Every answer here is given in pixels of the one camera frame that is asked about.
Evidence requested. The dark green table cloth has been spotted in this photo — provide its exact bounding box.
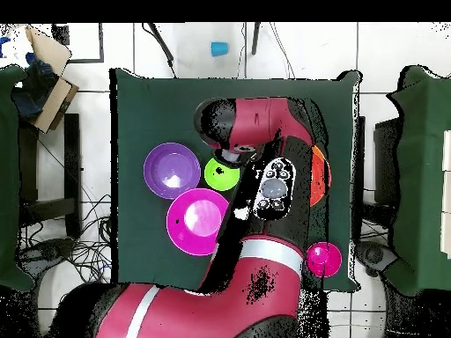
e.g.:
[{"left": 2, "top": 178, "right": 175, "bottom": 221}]
[{"left": 109, "top": 67, "right": 362, "bottom": 292}]

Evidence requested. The black square frame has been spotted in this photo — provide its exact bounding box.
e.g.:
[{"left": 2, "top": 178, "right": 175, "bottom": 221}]
[{"left": 51, "top": 22, "right": 106, "bottom": 65}]

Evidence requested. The tangle of black cables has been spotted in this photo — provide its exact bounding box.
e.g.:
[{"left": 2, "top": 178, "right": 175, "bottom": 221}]
[{"left": 18, "top": 193, "right": 114, "bottom": 286}]

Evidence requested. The dark blue fabric bundle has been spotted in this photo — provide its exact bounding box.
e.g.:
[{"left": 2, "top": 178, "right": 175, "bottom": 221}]
[{"left": 11, "top": 52, "right": 59, "bottom": 121}]

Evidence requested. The black tripod leg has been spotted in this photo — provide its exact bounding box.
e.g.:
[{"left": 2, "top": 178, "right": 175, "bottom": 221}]
[
  {"left": 250, "top": 22, "right": 262, "bottom": 56},
  {"left": 141, "top": 22, "right": 178, "bottom": 79}
]

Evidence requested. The blue cup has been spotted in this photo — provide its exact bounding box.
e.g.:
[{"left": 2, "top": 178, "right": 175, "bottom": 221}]
[{"left": 211, "top": 40, "right": 230, "bottom": 58}]

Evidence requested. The large pink bowl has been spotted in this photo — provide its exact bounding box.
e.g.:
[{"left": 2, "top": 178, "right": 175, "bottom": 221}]
[{"left": 166, "top": 187, "right": 231, "bottom": 257}]

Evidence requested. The small crimson bowl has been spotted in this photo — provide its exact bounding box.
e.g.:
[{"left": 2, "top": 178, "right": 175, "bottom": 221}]
[{"left": 305, "top": 241, "right": 343, "bottom": 278}]

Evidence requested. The white box stack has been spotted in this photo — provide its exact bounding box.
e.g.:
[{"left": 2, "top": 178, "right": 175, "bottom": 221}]
[{"left": 440, "top": 129, "right": 451, "bottom": 261}]

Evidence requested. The green cloth covered table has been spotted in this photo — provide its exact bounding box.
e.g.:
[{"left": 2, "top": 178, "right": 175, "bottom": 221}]
[
  {"left": 383, "top": 64, "right": 451, "bottom": 297},
  {"left": 0, "top": 64, "right": 36, "bottom": 293}
]

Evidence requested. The wide purple bowl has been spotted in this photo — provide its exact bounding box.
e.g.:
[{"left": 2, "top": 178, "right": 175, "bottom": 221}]
[{"left": 143, "top": 142, "right": 202, "bottom": 201}]

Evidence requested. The wide red bowl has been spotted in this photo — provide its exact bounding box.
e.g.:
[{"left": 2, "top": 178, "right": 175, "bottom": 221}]
[{"left": 309, "top": 149, "right": 333, "bottom": 209}]

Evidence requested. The cardboard box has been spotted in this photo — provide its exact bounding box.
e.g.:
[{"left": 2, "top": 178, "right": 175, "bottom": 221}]
[{"left": 23, "top": 25, "right": 80, "bottom": 134}]

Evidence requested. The small green bowl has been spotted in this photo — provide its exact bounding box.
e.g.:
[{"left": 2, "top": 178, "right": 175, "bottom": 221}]
[{"left": 203, "top": 157, "right": 241, "bottom": 192}]

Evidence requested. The black stool frame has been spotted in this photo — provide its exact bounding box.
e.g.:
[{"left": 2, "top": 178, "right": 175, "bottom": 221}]
[
  {"left": 353, "top": 115, "right": 401, "bottom": 240},
  {"left": 18, "top": 112, "right": 83, "bottom": 240}
]

